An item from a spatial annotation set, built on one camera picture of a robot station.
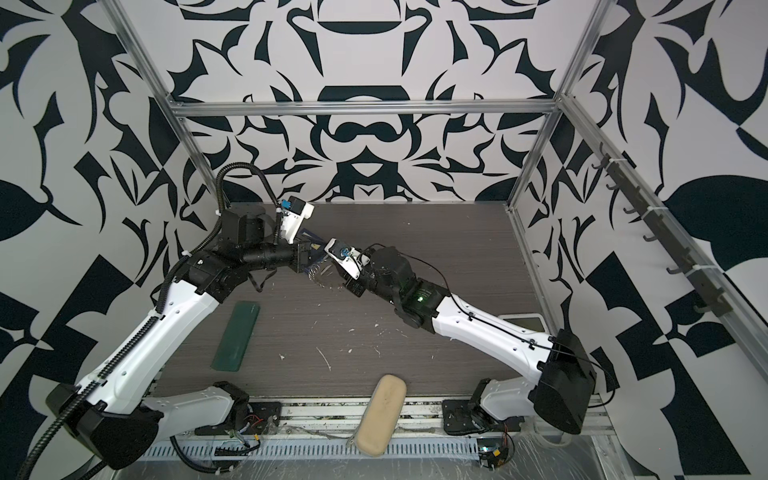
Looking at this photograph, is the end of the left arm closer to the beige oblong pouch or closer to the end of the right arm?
the end of the right arm

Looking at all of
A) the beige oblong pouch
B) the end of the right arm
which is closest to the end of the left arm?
the end of the right arm

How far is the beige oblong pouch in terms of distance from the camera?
698mm
